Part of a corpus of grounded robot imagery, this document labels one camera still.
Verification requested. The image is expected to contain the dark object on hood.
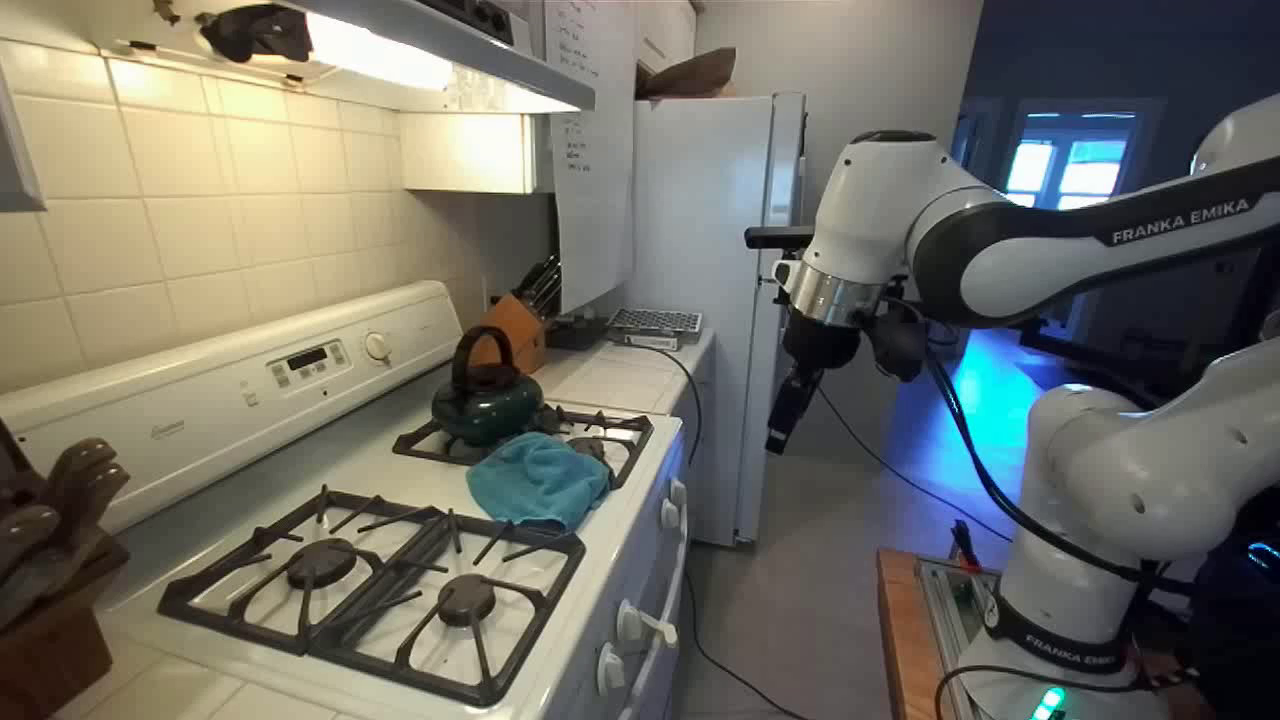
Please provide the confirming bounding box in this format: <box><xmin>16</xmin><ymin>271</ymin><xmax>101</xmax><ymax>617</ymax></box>
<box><xmin>196</xmin><ymin>0</ymin><xmax>314</xmax><ymax>68</ymax></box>

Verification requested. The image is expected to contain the black camera boom rod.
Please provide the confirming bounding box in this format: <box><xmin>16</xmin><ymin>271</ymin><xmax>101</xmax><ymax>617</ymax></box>
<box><xmin>741</xmin><ymin>222</ymin><xmax>820</xmax><ymax>256</ymax></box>

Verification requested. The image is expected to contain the wooden knife block with knives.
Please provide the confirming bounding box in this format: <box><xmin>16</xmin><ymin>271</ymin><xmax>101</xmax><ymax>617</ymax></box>
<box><xmin>475</xmin><ymin>256</ymin><xmax>569</xmax><ymax>376</ymax></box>

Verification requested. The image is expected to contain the teal terry towel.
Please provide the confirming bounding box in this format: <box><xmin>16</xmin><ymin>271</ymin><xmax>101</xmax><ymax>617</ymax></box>
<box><xmin>462</xmin><ymin>430</ymin><xmax>615</xmax><ymax>536</ymax></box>

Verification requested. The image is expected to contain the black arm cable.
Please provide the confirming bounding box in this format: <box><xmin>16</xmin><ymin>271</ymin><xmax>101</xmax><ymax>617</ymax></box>
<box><xmin>911</xmin><ymin>331</ymin><xmax>1197</xmax><ymax>597</ymax></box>

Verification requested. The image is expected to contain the black stove burner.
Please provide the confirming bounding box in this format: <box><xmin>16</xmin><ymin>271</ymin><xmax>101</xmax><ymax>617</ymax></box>
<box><xmin>435</xmin><ymin>573</ymin><xmax>499</xmax><ymax>628</ymax></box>
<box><xmin>282</xmin><ymin>536</ymin><xmax>359</xmax><ymax>593</ymax></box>

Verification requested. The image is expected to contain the black cast iron stove grate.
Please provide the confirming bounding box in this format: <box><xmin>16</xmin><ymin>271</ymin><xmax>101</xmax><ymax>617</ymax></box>
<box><xmin>155</xmin><ymin>483</ymin><xmax>591</xmax><ymax>714</ymax></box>
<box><xmin>386</xmin><ymin>401</ymin><xmax>656</xmax><ymax>494</ymax></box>

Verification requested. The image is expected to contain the brown wooden bowl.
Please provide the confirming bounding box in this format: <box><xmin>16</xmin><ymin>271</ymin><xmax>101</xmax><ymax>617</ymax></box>
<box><xmin>631</xmin><ymin>46</ymin><xmax>741</xmax><ymax>106</ymax></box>

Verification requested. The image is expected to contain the white cabinet with handwriting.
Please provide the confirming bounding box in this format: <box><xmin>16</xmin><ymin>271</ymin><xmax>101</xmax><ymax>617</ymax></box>
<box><xmin>535</xmin><ymin>0</ymin><xmax>643</xmax><ymax>316</ymax></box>

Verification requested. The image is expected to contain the dark knife block with knives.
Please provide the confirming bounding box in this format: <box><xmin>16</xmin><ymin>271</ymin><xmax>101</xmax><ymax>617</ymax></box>
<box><xmin>0</xmin><ymin>422</ymin><xmax>134</xmax><ymax>720</ymax></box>

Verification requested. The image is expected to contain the dark green kettle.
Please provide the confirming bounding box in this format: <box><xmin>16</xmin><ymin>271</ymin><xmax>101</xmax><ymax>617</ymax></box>
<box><xmin>429</xmin><ymin>322</ymin><xmax>550</xmax><ymax>453</ymax></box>

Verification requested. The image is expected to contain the white gas stove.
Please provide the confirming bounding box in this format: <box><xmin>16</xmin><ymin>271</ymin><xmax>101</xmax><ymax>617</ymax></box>
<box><xmin>0</xmin><ymin>278</ymin><xmax>695</xmax><ymax>720</ymax></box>

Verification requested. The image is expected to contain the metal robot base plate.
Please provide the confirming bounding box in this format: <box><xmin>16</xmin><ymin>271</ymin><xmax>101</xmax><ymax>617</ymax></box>
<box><xmin>917</xmin><ymin>557</ymin><xmax>1177</xmax><ymax>720</ymax></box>

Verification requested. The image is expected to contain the steel range hood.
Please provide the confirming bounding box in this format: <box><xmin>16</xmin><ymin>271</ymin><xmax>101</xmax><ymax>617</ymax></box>
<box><xmin>74</xmin><ymin>0</ymin><xmax>600</xmax><ymax>118</ymax></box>

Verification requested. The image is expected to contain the white refrigerator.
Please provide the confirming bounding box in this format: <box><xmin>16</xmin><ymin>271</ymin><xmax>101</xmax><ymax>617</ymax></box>
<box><xmin>622</xmin><ymin>91</ymin><xmax>812</xmax><ymax>553</ymax></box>

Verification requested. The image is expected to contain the metal tray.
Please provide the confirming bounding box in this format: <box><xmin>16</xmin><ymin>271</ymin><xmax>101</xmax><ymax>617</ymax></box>
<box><xmin>602</xmin><ymin>310</ymin><xmax>709</xmax><ymax>354</ymax></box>

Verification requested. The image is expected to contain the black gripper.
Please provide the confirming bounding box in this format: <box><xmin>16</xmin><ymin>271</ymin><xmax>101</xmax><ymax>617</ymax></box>
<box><xmin>762</xmin><ymin>310</ymin><xmax>866</xmax><ymax>462</ymax></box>

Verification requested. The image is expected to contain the white oven door handle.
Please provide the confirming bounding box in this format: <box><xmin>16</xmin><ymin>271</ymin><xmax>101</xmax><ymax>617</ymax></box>
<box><xmin>631</xmin><ymin>527</ymin><xmax>695</xmax><ymax>720</ymax></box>

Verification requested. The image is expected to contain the wooden table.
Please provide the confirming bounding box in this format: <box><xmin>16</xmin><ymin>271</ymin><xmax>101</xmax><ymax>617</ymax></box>
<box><xmin>873</xmin><ymin>550</ymin><xmax>1205</xmax><ymax>720</ymax></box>

